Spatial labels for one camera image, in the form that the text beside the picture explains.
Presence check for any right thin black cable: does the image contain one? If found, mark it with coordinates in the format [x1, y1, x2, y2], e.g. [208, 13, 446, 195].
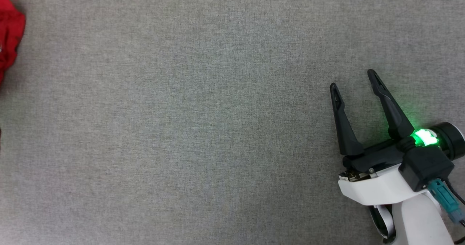
[445, 179, 465, 206]

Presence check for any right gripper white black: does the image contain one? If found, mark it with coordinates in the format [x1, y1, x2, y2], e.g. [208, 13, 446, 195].
[329, 69, 465, 206]

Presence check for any right teal plug camera cable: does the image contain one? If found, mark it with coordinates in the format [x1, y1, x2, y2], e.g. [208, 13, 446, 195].
[427, 178, 465, 226]

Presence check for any red Bulls basketball jersey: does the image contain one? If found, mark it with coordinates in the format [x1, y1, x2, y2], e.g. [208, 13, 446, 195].
[0, 0, 26, 88]

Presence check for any grey fabric sofa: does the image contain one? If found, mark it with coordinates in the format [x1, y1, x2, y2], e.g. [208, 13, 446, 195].
[0, 0, 465, 245]

